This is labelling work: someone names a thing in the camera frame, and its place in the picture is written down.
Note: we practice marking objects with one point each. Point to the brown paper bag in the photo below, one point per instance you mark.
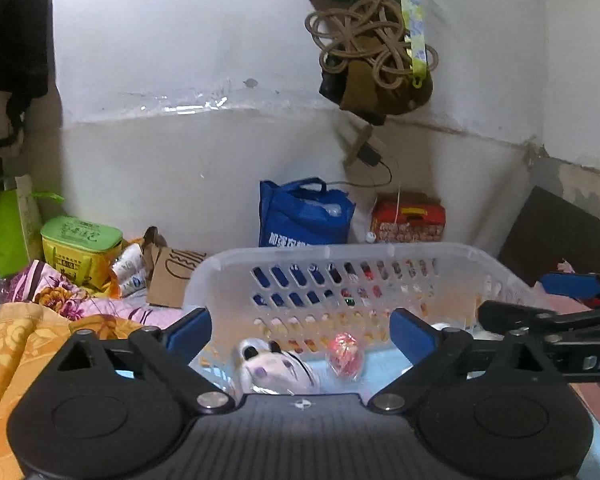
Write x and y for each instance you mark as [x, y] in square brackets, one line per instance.
[172, 272]

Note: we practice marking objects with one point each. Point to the red candy bag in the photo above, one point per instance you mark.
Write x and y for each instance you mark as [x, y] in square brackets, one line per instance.
[345, 355]

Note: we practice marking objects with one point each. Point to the blue shopping bag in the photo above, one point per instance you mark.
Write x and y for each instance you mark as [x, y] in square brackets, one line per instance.
[300, 220]

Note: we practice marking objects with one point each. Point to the white plush toy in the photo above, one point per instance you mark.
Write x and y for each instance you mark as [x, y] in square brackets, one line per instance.
[275, 367]

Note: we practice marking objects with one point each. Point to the white orange snack packet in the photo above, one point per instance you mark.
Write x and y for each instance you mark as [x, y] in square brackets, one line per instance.
[130, 270]

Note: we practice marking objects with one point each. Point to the green shopping bag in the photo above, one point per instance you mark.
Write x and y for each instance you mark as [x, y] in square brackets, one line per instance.
[10, 230]

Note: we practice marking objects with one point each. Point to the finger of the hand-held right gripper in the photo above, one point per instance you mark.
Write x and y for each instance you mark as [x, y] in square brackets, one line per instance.
[572, 285]
[515, 315]

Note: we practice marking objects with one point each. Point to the dark wooden headboard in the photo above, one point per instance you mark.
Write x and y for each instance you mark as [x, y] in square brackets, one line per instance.
[550, 235]

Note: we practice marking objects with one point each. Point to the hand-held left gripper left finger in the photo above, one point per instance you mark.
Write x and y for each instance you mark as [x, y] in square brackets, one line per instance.
[190, 334]

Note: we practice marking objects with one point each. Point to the brown hanging bag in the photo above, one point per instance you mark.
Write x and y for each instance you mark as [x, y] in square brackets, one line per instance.
[380, 95]

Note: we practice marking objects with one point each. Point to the yellow patterned blanket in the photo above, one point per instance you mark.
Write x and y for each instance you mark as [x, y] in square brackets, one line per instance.
[15, 360]

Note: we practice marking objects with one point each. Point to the black hanging garment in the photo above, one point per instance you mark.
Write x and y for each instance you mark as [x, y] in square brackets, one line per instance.
[15, 50]

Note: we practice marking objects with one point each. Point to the green yellow box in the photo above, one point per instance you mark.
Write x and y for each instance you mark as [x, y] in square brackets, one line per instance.
[80, 247]

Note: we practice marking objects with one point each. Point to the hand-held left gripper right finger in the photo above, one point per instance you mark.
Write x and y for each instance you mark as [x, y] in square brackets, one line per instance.
[412, 336]

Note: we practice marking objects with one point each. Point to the black wall charger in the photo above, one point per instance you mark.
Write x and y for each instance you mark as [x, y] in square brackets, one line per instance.
[369, 154]

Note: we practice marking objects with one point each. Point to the red gift box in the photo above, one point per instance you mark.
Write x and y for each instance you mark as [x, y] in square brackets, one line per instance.
[410, 222]

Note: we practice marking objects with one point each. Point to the floral blanket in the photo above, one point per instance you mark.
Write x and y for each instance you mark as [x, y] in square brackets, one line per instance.
[60, 295]

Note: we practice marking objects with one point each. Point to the clear plastic lattice basket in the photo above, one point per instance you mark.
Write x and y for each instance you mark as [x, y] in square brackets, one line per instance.
[330, 260]

